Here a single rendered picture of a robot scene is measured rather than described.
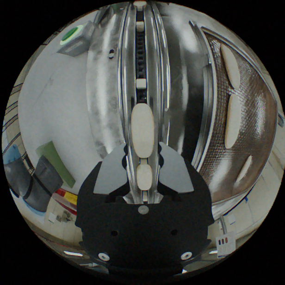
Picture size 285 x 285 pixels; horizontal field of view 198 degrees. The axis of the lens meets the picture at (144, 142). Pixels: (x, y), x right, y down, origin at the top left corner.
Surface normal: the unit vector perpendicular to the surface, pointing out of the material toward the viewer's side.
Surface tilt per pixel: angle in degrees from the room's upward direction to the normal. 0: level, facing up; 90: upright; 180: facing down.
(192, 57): 0
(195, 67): 0
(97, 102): 0
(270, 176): 90
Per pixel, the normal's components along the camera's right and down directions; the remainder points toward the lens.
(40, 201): 1.00, -0.01
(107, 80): 0.02, 0.48
